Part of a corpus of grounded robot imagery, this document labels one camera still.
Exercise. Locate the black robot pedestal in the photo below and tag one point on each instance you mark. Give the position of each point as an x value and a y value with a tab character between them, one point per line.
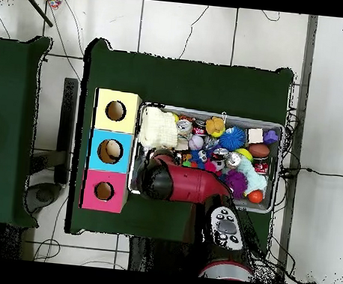
154	256

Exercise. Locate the black rod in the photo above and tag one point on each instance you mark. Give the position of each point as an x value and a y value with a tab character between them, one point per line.
37	8

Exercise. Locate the side table with green cloth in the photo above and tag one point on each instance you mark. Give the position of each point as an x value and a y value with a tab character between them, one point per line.
9	102

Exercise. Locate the bag of colourful beads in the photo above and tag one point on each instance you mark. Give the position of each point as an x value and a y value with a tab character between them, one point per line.
54	1

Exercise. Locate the opened silver drink can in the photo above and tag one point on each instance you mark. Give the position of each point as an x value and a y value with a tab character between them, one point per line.
185	127

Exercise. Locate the purple spiky rubber ball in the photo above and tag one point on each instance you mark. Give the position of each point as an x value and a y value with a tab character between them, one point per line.
237	183

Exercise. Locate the white baseball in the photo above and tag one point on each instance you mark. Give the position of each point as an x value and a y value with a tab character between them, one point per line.
196	142

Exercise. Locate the blue spiky ball with eyes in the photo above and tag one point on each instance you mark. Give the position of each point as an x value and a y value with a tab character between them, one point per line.
232	138

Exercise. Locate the cream waffle cloth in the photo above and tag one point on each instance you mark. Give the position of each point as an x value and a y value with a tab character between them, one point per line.
157	128

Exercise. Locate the orange plush toy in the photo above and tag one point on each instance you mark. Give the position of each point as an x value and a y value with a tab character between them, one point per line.
214	126

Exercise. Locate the mint knitted cloth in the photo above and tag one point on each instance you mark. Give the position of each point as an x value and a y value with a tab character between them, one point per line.
254	177

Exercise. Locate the plain wooden block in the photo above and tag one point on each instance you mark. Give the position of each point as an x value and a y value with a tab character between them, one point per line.
255	136

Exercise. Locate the wooden box with three holes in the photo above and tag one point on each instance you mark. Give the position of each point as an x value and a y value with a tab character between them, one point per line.
121	164

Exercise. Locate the brown toy football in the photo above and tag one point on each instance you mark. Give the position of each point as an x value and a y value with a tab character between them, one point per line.
258	150

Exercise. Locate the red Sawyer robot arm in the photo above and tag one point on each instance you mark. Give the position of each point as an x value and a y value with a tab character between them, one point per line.
191	186

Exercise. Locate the black upright panel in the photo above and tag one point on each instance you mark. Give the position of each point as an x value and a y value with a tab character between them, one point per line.
67	123

